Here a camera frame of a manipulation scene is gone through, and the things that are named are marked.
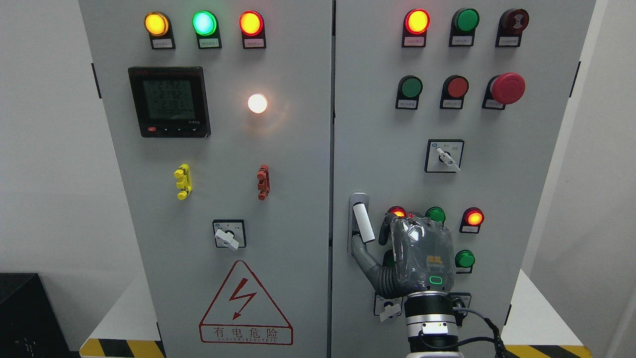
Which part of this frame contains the bottom right black selector switch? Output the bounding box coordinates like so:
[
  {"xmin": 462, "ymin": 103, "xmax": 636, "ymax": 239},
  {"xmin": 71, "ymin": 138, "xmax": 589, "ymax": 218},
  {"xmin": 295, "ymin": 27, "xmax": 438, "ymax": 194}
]
[{"xmin": 448, "ymin": 292, "xmax": 471, "ymax": 328}]

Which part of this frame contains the top red lit lamp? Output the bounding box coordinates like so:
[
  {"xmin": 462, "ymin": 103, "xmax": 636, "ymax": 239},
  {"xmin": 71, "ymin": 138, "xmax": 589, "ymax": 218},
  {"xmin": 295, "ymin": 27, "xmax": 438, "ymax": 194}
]
[{"xmin": 401, "ymin": 8, "xmax": 431, "ymax": 48}]

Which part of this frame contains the red triangle warning sticker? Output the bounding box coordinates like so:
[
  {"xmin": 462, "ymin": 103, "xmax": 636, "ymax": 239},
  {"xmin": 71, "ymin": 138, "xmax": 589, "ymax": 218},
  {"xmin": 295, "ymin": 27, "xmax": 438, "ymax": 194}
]
[{"xmin": 198, "ymin": 260, "xmax": 294, "ymax": 345}]

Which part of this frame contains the silver door handle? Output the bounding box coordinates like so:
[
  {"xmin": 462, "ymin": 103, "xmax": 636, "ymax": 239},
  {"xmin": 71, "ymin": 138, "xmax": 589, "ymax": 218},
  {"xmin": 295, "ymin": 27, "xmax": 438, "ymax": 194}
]
[{"xmin": 348, "ymin": 192, "xmax": 376, "ymax": 255}]

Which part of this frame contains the black cabinet at left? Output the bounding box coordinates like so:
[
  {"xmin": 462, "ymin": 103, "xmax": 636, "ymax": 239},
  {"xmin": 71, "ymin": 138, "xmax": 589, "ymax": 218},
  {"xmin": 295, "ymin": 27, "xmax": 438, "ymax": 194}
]
[{"xmin": 0, "ymin": 273, "xmax": 70, "ymax": 358}]

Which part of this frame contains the yellow indicator lamp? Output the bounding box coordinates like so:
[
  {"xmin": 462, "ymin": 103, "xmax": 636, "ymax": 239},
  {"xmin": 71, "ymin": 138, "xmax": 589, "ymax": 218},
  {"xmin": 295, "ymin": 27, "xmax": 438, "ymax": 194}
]
[{"xmin": 145, "ymin": 11, "xmax": 176, "ymax": 50}]

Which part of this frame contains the top green lamp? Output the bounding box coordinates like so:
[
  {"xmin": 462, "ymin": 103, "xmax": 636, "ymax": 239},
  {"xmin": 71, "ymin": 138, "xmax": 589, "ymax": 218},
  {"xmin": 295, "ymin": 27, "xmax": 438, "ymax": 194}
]
[{"xmin": 448, "ymin": 7, "xmax": 480, "ymax": 47}]

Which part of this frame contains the middle right red lamp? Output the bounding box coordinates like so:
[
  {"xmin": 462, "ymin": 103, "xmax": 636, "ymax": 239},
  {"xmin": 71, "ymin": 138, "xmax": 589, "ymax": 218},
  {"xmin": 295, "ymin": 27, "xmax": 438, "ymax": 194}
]
[{"xmin": 460, "ymin": 207, "xmax": 484, "ymax": 234}]

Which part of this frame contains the left door selector switch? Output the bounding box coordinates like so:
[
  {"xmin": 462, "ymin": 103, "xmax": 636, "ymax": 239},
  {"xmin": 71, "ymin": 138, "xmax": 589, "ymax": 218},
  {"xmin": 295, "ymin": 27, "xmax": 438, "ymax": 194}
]
[{"xmin": 213, "ymin": 219, "xmax": 247, "ymax": 252}]

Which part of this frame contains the upper right selector switch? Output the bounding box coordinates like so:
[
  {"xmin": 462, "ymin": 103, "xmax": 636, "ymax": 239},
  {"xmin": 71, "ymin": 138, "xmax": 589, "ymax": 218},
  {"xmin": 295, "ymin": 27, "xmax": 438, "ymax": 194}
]
[{"xmin": 425, "ymin": 140, "xmax": 464, "ymax": 173}]

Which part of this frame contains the left yellow black hazard tape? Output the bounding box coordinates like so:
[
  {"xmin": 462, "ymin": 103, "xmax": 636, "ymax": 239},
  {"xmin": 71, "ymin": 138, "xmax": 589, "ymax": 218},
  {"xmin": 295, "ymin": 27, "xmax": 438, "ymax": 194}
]
[{"xmin": 79, "ymin": 338, "xmax": 166, "ymax": 358}]

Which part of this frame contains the red terminal connector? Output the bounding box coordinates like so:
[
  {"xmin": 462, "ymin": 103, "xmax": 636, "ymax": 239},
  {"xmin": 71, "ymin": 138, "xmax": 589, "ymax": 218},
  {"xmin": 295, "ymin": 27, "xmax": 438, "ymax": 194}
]
[{"xmin": 256, "ymin": 165, "xmax": 270, "ymax": 201}]

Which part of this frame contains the grey left cabinet door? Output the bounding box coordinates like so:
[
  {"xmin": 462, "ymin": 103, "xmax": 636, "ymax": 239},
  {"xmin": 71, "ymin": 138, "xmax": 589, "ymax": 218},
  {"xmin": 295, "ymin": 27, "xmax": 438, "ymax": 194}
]
[{"xmin": 79, "ymin": 0, "xmax": 332, "ymax": 358}]

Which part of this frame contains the grey cabinet door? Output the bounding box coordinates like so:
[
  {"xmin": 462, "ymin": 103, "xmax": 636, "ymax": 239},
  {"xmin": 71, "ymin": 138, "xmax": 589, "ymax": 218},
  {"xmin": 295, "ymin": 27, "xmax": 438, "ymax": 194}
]
[
  {"xmin": 79, "ymin": 0, "xmax": 332, "ymax": 358},
  {"xmin": 331, "ymin": 0, "xmax": 596, "ymax": 358}
]

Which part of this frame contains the right yellow black hazard tape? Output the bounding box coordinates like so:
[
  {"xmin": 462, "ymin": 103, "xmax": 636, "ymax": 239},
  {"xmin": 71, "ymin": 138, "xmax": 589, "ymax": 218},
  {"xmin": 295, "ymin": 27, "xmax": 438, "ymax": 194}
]
[{"xmin": 506, "ymin": 345, "xmax": 592, "ymax": 358}]

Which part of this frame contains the yellow terminal connector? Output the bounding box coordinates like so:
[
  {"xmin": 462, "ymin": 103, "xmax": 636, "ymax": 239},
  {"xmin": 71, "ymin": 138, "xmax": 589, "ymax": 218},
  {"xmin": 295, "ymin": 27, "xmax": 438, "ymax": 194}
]
[{"xmin": 173, "ymin": 163, "xmax": 193, "ymax": 201}]

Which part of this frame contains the upper green push button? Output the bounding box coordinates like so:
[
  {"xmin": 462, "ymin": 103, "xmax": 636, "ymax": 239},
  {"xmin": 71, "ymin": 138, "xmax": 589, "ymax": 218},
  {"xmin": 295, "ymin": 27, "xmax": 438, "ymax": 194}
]
[{"xmin": 395, "ymin": 75, "xmax": 423, "ymax": 110}]

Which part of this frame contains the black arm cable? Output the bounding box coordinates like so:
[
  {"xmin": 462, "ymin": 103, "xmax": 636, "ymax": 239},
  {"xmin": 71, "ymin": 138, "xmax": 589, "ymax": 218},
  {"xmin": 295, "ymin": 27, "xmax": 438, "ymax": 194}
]
[{"xmin": 417, "ymin": 307, "xmax": 508, "ymax": 358}]

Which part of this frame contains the lower right green button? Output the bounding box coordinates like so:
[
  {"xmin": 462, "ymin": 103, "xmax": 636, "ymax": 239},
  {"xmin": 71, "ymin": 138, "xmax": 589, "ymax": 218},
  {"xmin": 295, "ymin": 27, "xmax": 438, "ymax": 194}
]
[{"xmin": 454, "ymin": 250, "xmax": 476, "ymax": 274}]

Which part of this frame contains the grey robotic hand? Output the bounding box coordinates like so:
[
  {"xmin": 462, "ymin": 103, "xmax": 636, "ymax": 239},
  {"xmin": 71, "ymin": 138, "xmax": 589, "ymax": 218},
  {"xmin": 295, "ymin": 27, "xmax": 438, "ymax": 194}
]
[{"xmin": 351, "ymin": 213, "xmax": 455, "ymax": 299}]

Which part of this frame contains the black digital power meter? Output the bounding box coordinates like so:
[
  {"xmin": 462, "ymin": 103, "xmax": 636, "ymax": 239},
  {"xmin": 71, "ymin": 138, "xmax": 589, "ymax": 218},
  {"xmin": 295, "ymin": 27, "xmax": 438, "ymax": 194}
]
[{"xmin": 128, "ymin": 66, "xmax": 211, "ymax": 138}]

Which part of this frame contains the middle green lamp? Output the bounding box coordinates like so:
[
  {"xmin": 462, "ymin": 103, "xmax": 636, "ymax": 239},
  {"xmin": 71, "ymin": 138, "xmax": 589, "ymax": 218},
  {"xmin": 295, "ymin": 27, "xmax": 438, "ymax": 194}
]
[{"xmin": 425, "ymin": 206, "xmax": 447, "ymax": 224}]

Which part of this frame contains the upper red push button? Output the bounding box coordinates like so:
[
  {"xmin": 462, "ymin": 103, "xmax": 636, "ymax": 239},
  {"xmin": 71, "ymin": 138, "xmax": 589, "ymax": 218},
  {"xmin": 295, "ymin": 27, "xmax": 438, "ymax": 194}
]
[{"xmin": 439, "ymin": 75, "xmax": 470, "ymax": 109}]

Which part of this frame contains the red lit indicator lamp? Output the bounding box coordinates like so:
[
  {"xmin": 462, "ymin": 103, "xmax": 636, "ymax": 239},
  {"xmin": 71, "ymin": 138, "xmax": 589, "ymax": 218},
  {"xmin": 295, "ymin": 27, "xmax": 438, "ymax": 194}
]
[{"xmin": 239, "ymin": 10, "xmax": 266, "ymax": 49}]

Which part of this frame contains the red emergency stop button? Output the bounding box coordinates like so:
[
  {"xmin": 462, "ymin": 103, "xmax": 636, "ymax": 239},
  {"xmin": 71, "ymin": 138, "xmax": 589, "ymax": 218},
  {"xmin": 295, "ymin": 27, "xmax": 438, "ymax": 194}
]
[{"xmin": 482, "ymin": 72, "xmax": 526, "ymax": 110}]

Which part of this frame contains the white lit indicator lamp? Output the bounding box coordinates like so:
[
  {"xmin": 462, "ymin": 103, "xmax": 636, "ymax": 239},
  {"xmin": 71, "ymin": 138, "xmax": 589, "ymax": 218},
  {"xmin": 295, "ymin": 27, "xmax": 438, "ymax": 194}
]
[{"xmin": 247, "ymin": 93, "xmax": 268, "ymax": 114}]

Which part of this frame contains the grey right cabinet door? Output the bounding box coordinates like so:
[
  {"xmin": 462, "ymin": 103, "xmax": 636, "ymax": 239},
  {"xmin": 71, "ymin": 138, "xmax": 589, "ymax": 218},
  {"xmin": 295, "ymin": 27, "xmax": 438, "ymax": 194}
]
[{"xmin": 331, "ymin": 0, "xmax": 596, "ymax": 358}]

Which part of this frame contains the yellow black hazard tape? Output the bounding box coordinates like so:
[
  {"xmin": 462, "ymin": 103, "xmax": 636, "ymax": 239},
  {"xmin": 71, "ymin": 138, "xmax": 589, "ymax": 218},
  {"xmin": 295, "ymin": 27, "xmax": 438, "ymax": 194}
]
[
  {"xmin": 506, "ymin": 345, "xmax": 592, "ymax": 358},
  {"xmin": 79, "ymin": 338, "xmax": 166, "ymax": 358}
]

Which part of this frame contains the dark red buzzer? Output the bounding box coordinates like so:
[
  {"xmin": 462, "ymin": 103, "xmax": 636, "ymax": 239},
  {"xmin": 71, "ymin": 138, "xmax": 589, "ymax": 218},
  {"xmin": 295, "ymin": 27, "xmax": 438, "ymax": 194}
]
[{"xmin": 495, "ymin": 8, "xmax": 530, "ymax": 48}]

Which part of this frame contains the middle left red lamp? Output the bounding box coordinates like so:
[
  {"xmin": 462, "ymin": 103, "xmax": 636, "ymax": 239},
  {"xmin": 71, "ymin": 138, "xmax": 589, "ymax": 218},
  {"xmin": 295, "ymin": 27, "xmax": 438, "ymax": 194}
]
[{"xmin": 388, "ymin": 206, "xmax": 407, "ymax": 218}]

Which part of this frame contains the green lit indicator lamp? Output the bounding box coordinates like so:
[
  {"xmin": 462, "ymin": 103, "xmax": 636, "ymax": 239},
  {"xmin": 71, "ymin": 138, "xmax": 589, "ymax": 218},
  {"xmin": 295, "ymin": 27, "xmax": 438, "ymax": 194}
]
[{"xmin": 192, "ymin": 10, "xmax": 222, "ymax": 49}]

